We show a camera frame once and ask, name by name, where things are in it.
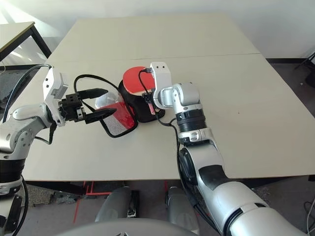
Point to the black red paddle case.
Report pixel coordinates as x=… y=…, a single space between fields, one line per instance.
x=137 y=108

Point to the black foam floor mat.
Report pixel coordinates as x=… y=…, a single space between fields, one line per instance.
x=6 y=83

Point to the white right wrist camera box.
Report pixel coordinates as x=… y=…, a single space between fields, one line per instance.
x=162 y=76

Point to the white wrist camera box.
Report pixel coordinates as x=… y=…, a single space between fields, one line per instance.
x=53 y=83
x=162 y=76

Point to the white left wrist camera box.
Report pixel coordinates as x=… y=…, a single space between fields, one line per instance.
x=53 y=83

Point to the grey robot torso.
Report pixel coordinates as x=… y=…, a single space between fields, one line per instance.
x=123 y=229

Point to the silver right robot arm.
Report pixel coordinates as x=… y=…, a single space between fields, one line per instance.
x=221 y=191

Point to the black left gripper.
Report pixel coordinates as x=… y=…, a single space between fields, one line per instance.
x=72 y=108

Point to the black-framed side table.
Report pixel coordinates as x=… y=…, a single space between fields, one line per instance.
x=17 y=32

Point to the red ping-pong paddle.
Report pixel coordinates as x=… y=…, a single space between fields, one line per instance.
x=133 y=79

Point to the silver left robot leg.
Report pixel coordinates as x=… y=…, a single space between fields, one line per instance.
x=113 y=204

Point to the black tripod stand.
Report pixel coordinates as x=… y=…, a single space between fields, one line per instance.
x=307 y=66

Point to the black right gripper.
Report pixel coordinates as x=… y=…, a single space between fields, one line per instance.
x=148 y=97

